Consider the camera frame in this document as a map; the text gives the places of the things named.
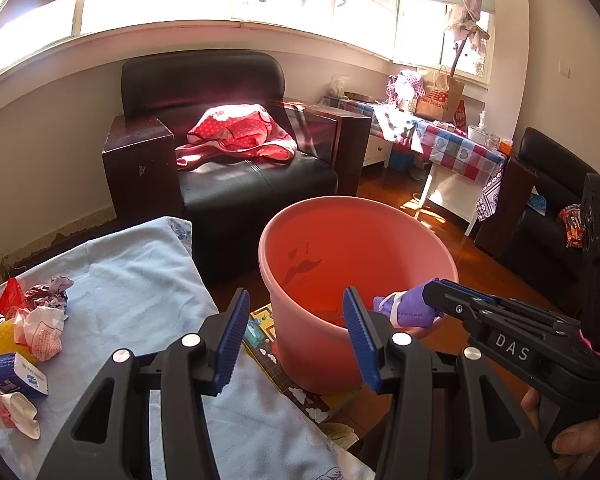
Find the person's right hand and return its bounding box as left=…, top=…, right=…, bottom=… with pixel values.
left=521, top=387, right=600, bottom=461

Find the white table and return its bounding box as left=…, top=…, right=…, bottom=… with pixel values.
left=420, top=160, right=481, bottom=237

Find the small blue white box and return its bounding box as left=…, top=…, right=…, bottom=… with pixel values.
left=0, top=351, right=49, bottom=398

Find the white drawer cabinet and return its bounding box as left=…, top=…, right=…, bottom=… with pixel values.
left=362, top=132, right=396, bottom=167

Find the light blue printed cloth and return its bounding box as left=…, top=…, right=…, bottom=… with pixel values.
left=0, top=216, right=376, bottom=480

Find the red polka dot blanket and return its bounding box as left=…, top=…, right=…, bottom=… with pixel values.
left=175, top=103, right=298, bottom=168

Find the blue storage box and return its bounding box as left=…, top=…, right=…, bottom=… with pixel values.
left=387, top=150, right=415, bottom=172

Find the cartoon printed floor mat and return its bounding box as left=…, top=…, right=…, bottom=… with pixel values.
left=240, top=302, right=361, bottom=421

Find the white orange plastic bag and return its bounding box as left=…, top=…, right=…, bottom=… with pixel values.
left=14, top=305, right=67, bottom=362

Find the clear plastic bag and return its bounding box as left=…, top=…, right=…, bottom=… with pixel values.
left=328, top=74, right=353, bottom=98

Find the beige round pad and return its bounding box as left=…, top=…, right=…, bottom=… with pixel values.
left=320, top=422, right=361, bottom=448

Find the red plastic wrapper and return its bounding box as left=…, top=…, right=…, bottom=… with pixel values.
left=0, top=277, right=27, bottom=322

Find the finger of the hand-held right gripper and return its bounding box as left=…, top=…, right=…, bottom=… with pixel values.
left=422, top=287, right=581, bottom=339
left=426, top=279, right=501, bottom=307

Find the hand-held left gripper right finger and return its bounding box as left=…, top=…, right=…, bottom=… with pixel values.
left=342, top=286, right=561, bottom=480

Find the red white patterned cloth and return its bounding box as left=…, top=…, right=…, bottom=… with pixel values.
left=385, top=71, right=426, bottom=111

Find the crumpled silver purple wrapper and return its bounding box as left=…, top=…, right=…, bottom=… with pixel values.
left=24, top=275, right=75, bottom=308

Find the purple glove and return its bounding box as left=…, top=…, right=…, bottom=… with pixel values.
left=372, top=282, right=443, bottom=331

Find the colourful snack packet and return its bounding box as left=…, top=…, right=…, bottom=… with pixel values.
left=558, top=203, right=587, bottom=249

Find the checkered tablecloth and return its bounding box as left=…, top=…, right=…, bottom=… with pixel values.
left=322, top=95, right=511, bottom=221

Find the pink white packet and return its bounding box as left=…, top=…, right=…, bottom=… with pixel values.
left=0, top=390, right=42, bottom=441

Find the brown paper shopping bag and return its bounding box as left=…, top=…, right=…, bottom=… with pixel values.
left=414, top=65, right=466, bottom=123

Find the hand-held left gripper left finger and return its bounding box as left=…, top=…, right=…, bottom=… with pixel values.
left=36, top=287, right=253, bottom=480

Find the pink plastic bucket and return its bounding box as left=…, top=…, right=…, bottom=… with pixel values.
left=258, top=196, right=460, bottom=395

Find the black leather armchair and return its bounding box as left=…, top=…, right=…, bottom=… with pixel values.
left=102, top=51, right=372, bottom=286
left=475, top=127, right=600, bottom=318

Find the pink dried flower bouquet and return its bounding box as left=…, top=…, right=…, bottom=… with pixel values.
left=444, top=0, right=491, bottom=73

